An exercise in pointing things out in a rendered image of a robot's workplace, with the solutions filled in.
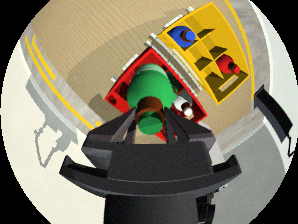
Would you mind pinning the blue bottle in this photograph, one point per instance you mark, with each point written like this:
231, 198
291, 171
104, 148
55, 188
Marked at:
181, 37

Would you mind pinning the yellow plastic crate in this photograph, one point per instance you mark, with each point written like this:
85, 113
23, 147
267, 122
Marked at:
214, 33

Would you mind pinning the red plastic crate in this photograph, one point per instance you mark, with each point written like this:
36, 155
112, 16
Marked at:
118, 97

